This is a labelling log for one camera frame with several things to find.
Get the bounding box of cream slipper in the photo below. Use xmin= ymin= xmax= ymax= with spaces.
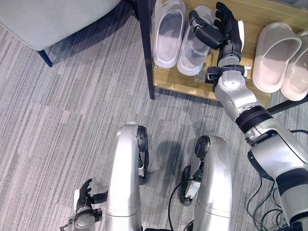
xmin=252 ymin=22 xmax=302 ymax=93
xmin=281 ymin=30 xmax=308 ymax=102

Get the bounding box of silver right robot leg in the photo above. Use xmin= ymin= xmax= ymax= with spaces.
xmin=180 ymin=135 xmax=233 ymax=231

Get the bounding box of white slipper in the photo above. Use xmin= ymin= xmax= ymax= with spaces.
xmin=151 ymin=0 xmax=187 ymax=69
xmin=177 ymin=5 xmax=218 ymax=77

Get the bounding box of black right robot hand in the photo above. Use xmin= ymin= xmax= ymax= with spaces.
xmin=188 ymin=1 xmax=245 ymax=60

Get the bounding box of silver robot leg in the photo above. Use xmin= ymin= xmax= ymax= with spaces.
xmin=104 ymin=123 xmax=150 ymax=231
xmin=180 ymin=135 xmax=233 ymax=231

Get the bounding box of grey upholstered chair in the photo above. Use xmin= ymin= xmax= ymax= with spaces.
xmin=0 ymin=0 xmax=124 ymax=68

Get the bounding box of silver left robot leg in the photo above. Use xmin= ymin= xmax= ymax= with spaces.
xmin=104 ymin=123 xmax=150 ymax=231

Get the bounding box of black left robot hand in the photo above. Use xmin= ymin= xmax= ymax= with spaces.
xmin=73 ymin=178 xmax=109 ymax=215

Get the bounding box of wooden shoe rack black frame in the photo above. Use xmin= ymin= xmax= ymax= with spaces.
xmin=135 ymin=0 xmax=308 ymax=115

